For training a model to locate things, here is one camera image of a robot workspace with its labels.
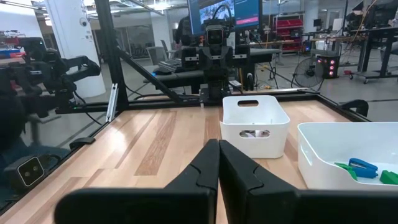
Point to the white dome camera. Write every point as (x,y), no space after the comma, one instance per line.
(83,21)

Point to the black workbench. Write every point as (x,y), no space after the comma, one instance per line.
(373,32)

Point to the black table clamp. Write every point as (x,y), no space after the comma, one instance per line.
(81,142)
(357,105)

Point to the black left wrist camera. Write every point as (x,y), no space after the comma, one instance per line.
(214,36)

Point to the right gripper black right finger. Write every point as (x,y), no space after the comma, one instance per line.
(264,202)

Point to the white pillar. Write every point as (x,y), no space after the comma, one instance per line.
(71,31)

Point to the black table-level camera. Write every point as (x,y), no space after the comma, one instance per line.
(31,171)

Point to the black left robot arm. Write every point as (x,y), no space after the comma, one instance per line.
(217,87)

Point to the black floor fan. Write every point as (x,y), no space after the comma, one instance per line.
(308,73)

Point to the large green stapler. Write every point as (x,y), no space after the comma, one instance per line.
(348,169)

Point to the operator monitor blue screen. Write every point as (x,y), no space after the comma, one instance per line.
(245,12)

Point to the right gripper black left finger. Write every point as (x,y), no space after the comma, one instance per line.
(192,202)

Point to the white plastic bin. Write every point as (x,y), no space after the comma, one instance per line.
(255,115)
(317,174)

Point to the black aluminium rig frame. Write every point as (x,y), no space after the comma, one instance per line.
(107,46)

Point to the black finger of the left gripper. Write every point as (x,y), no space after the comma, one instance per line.
(242,62)
(190,63)

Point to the small green stapler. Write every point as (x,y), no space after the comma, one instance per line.
(388,178)

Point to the black computer mouse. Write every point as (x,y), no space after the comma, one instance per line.
(161,71)

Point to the silver aluminium bracket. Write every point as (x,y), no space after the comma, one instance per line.
(112,102)

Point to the red bin shelf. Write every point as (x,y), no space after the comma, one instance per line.
(287,23)

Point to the black keyboard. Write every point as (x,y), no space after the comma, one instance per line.
(169,63)

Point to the black computer red lights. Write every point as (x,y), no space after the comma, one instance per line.
(329,67)

